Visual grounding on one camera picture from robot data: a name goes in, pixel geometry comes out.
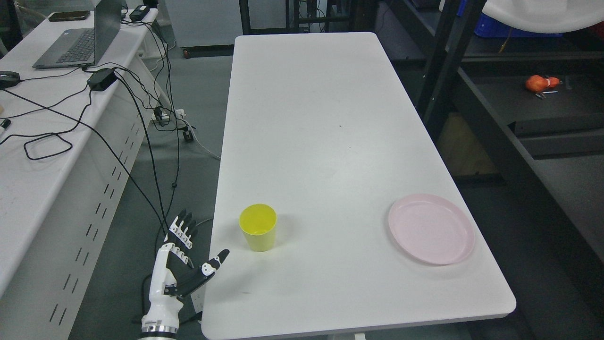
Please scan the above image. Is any white table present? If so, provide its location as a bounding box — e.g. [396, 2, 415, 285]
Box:
[201, 32, 516, 340]

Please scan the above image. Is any black cable on desk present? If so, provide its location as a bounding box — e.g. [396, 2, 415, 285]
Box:
[0, 88, 95, 161]

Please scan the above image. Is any orange object on shelf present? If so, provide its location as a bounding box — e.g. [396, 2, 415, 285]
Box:
[525, 75, 561, 94]

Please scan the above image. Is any white power strip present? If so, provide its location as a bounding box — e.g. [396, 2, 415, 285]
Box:
[191, 286, 206, 314]

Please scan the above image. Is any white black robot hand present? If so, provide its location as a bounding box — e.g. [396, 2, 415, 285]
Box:
[140, 209, 229, 334]

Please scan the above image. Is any black charger brick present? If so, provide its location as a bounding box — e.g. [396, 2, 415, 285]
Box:
[128, 5, 150, 22]

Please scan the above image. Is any grey laptop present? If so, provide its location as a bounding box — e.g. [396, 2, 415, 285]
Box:
[32, 0, 122, 69]

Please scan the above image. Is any black computer mouse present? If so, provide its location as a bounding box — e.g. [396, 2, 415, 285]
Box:
[0, 71, 21, 90]

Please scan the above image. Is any black smartphone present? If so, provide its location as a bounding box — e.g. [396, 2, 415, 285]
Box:
[48, 10, 91, 22]

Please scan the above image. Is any blue plastic crate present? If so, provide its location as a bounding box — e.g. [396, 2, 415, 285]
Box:
[474, 13, 563, 37]

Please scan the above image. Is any black power adapter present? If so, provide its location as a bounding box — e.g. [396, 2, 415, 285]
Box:
[87, 68, 117, 91]

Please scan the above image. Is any yellow plastic cup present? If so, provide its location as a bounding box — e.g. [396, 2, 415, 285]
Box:
[239, 203, 277, 252]

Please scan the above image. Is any pink plastic plate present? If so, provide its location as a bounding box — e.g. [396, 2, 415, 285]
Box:
[387, 194, 475, 265]

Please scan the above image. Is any white side desk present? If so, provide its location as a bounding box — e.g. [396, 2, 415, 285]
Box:
[0, 18, 158, 340]

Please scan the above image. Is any black metal shelf rack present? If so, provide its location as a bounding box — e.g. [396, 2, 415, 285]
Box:
[375, 0, 603, 340]

